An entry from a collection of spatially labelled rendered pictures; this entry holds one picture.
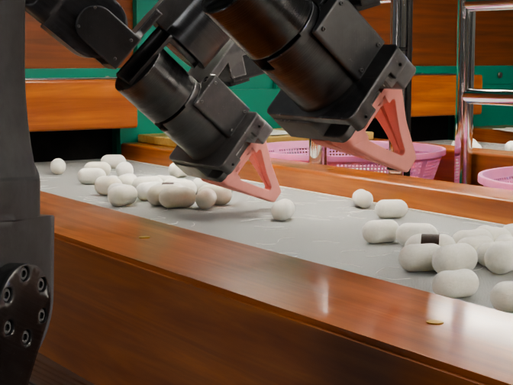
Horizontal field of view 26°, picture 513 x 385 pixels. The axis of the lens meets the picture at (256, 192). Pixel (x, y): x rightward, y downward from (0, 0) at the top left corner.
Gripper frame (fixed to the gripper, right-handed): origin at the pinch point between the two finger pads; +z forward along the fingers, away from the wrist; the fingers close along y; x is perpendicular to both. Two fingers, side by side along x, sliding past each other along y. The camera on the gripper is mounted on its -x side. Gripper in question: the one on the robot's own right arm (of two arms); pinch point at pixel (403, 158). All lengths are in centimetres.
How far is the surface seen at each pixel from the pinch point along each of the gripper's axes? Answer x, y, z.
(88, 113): -7, 80, 9
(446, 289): 10.0, -12.8, -1.3
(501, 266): 4.4, -8.9, 5.5
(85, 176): 5, 58, 5
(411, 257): 7.0, -4.6, 1.7
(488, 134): -51, 78, 70
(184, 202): 5.3, 33.4, 4.6
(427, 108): -47, 80, 57
